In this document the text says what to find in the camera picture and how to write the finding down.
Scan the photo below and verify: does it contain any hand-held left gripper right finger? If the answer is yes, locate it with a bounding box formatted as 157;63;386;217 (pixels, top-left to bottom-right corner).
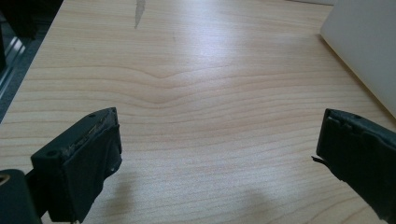
311;107;396;224

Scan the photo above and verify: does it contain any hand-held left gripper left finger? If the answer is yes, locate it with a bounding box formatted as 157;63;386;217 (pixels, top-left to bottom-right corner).
30;106;123;224

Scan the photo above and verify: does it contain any white box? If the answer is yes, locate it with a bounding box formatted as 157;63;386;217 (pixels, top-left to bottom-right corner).
319;0;396;119

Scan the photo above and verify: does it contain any metal rail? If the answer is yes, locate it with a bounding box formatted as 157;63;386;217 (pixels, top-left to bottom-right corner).
0;18;50;122

